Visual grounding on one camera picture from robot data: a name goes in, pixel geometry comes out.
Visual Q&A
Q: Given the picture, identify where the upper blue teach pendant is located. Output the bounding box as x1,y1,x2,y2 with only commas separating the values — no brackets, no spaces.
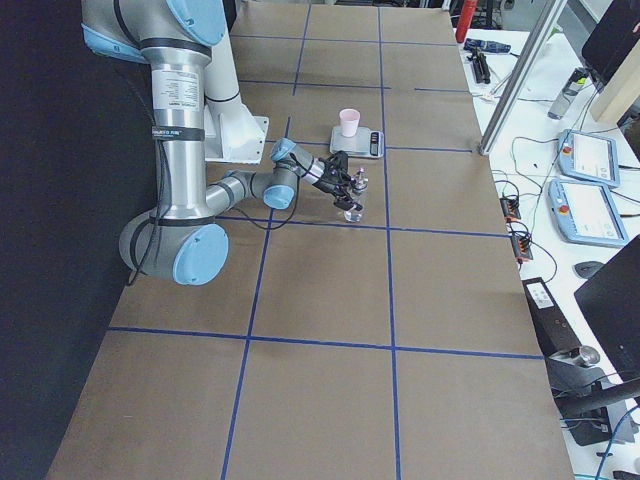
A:
557,129,621,188

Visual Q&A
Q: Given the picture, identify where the orange terminal block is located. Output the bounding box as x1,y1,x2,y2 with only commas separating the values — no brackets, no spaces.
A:
511,232,533,264
499,196,521,222

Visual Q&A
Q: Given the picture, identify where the pink plastic cup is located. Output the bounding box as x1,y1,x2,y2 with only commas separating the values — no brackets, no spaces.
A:
339,108,361,138

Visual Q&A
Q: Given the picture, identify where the black folded tripod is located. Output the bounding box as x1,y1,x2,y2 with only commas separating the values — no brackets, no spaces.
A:
467,48,491,84

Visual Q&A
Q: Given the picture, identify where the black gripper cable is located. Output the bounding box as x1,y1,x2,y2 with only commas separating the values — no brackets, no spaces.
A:
127,149,301,287

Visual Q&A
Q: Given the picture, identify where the orange terminal block lower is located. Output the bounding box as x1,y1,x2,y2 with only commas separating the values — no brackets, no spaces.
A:
511,232,533,264

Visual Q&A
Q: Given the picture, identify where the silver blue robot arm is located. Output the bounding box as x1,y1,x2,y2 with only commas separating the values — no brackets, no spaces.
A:
82,1,362,285

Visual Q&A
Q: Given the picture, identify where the glass sauce dispenser bottle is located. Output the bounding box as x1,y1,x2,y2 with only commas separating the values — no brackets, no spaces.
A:
344,167,369,223

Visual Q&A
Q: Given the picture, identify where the orange terminal block upper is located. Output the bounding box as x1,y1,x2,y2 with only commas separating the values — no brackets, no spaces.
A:
499,196,521,222

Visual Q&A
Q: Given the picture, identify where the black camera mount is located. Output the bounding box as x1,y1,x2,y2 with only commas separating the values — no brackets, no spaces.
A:
324,150,349,176

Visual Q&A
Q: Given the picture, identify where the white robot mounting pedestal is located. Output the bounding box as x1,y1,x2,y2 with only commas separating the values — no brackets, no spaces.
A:
204,33,269,165

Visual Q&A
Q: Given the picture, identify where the red cylinder bottle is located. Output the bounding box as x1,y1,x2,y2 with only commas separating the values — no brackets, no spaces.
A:
455,0,477,44

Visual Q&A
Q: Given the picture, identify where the black monitor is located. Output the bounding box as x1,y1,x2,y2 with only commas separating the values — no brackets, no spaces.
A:
574,238,639,380

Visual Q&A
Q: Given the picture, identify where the grey digital kitchen scale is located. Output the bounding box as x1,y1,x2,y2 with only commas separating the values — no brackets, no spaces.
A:
329,126,385,159

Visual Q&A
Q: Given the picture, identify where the lower blue teach pendant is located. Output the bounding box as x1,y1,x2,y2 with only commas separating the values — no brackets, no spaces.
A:
547,179,630,248

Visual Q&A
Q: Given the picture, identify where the black computer mouse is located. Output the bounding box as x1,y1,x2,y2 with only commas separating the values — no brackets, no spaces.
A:
573,261,604,279

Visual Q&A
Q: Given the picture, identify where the black box with label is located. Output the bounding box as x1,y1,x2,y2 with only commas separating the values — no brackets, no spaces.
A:
522,277,582,357

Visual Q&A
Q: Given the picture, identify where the aluminium frame post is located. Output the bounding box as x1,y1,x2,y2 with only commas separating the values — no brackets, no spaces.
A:
478,0,567,156

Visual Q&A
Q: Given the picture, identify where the blue teach pendant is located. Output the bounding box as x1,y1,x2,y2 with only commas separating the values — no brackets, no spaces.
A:
557,129,621,188
547,179,630,248

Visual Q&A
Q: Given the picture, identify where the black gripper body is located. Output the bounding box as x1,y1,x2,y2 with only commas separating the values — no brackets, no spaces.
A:
319,172,350,200

